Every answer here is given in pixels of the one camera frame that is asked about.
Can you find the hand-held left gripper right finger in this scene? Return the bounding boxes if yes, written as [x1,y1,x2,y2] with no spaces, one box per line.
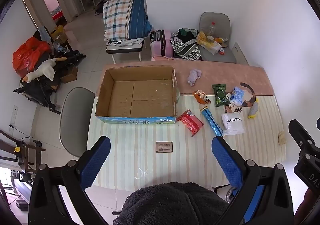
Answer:
[211,136,294,225]

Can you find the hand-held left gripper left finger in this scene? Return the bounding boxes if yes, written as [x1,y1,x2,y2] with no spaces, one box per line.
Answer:
[29,136,112,225]

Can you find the white soft packet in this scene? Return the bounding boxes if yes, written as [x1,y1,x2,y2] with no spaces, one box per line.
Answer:
[222,113,246,137]

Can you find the long blue stick packet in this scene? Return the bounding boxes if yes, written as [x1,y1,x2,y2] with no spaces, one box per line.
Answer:
[200,106,223,137]

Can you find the red packet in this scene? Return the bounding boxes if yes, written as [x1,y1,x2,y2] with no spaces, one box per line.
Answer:
[177,109,204,137]

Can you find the yellow grey sponge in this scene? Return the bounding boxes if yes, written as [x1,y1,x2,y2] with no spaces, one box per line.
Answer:
[248,102,259,119]

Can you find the blue tissue packet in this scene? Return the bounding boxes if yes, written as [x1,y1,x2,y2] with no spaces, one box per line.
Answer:
[229,86,246,106]

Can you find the green wipes packet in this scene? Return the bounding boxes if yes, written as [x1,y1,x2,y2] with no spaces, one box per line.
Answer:
[211,84,231,108]

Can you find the orange panda snack packet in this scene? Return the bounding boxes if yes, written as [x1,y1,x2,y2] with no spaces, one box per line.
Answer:
[192,90,212,105]

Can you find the purple socks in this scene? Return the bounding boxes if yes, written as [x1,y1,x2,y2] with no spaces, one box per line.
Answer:
[187,69,203,87]

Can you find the person's right forearm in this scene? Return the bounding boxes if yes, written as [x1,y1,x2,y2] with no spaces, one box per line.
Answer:
[295,187,320,225]

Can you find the grey round chair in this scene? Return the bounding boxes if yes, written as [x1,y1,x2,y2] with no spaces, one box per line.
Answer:
[59,87,97,159]

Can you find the brown mat label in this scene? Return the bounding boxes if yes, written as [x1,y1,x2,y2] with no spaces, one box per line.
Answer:
[155,141,173,153]

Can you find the dark fleece clothing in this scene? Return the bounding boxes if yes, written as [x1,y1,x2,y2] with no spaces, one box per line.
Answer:
[117,182,229,225]

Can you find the black folded stroller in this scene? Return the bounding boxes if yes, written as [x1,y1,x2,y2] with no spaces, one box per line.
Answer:
[14,50,87,115]

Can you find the small brown cardboard box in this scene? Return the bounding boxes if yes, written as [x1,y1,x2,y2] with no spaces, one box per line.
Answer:
[60,66,79,84]

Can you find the white panel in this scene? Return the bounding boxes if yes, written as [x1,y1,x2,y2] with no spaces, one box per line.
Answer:
[231,42,249,66]

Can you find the white goose plush toy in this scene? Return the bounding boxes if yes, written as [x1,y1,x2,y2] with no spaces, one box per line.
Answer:
[21,56,68,83]

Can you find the white paper package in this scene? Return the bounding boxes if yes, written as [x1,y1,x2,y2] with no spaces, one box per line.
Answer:
[206,41,223,54]

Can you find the black white patterned bag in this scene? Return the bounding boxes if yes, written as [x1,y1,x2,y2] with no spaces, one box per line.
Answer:
[171,28,203,60]

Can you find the red plastic bag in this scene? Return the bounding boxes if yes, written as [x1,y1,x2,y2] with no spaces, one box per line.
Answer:
[12,37,52,77]

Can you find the yellow plastic bag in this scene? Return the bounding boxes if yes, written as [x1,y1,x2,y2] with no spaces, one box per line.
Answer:
[196,31,208,45]

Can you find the pink suitcase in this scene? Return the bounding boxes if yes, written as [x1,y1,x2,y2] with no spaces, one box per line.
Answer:
[150,30,174,59]

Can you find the yellow cardboard box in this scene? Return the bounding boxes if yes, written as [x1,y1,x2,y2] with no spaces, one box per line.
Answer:
[51,25,68,43]

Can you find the light blue cloth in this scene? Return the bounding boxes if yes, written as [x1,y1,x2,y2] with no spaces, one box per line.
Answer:
[37,26,53,45]

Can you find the grey cushioned chair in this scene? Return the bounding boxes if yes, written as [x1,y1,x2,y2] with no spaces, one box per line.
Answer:
[199,12,237,64]

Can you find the plaid bedding bundle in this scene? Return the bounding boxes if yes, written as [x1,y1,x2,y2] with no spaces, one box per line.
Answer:
[102,0,153,40]

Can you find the white wall socket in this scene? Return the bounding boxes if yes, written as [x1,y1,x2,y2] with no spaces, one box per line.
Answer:
[9,105,19,128]

